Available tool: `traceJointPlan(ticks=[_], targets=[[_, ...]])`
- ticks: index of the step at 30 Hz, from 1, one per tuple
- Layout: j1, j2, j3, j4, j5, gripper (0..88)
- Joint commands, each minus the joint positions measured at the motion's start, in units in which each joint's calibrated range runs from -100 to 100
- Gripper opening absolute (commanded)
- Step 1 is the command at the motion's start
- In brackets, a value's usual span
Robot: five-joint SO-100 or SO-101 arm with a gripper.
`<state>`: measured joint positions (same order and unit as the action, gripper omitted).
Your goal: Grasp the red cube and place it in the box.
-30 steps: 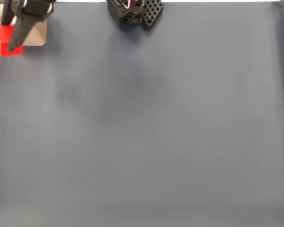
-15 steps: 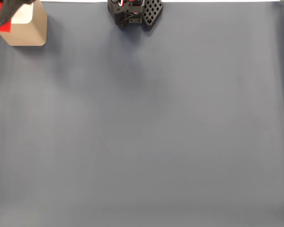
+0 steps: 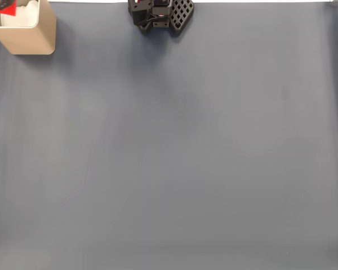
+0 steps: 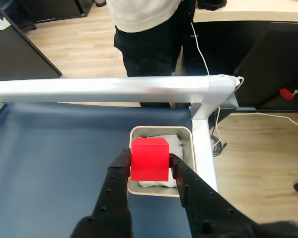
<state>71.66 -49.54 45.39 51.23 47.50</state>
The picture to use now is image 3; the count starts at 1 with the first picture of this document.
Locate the red cube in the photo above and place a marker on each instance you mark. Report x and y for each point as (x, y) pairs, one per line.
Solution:
(9, 10)

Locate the white padding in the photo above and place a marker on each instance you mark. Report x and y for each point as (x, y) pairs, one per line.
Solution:
(25, 17)

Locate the beige box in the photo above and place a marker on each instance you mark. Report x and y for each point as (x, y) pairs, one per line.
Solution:
(31, 39)

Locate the dark grey mat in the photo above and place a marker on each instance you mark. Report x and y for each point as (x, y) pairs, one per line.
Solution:
(157, 168)

